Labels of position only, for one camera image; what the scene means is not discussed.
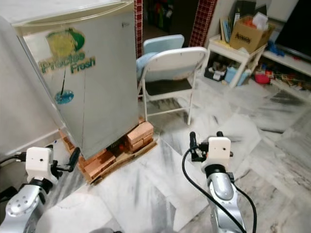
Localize silver mini fridge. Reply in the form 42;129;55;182
0;0;146;160

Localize light blue containers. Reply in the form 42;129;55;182
224;66;251;87

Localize black and white box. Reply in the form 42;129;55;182
204;66;225;81

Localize black plug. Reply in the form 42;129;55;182
0;186;11;203

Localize red bowl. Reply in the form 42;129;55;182
255;73;271;84

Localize white folding chair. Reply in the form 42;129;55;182
138;47;208;126

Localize white shelf stand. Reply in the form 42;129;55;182
207;35;265;88

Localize low white shelf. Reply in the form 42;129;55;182
262;49;311;98

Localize brown cardboard box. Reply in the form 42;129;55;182
228;16;275;53

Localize light blue chair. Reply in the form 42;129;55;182
136;35;185;81

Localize upright books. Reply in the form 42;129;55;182
220;17;236;44

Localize red tiled pillar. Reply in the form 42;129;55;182
189;0;218;48

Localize white crumpled paper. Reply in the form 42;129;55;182
252;12;269;29

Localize black television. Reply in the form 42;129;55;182
275;0;311;58

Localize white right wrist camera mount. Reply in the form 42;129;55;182
207;137;232;168

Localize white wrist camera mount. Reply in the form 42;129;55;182
207;137;232;168
26;147;55;184

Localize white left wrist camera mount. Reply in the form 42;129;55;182
26;147;55;184

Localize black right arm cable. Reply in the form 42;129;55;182
181;147;247;233
233;184;258;233

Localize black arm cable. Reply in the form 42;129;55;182
233;184;258;233
181;147;247;233
0;152;28;166

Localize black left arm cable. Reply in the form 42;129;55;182
0;152;28;166

